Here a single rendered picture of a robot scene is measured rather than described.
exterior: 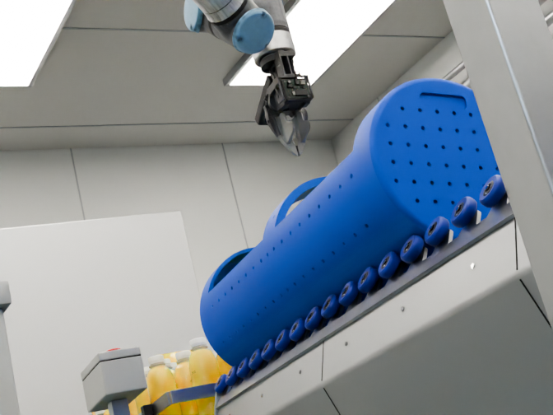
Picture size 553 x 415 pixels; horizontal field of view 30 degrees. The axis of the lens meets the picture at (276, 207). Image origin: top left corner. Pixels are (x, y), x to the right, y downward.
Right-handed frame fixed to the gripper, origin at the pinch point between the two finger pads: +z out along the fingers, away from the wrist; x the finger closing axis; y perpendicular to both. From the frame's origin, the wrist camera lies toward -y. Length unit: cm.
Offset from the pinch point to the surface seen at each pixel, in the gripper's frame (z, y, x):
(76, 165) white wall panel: -193, -459, 82
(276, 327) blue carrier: 34.1, -6.3, -10.9
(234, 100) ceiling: -205, -400, 180
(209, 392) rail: 38, -49, -12
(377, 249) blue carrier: 34, 39, -11
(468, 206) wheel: 37, 65, -11
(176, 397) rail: 37, -49, -20
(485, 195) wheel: 37, 70, -12
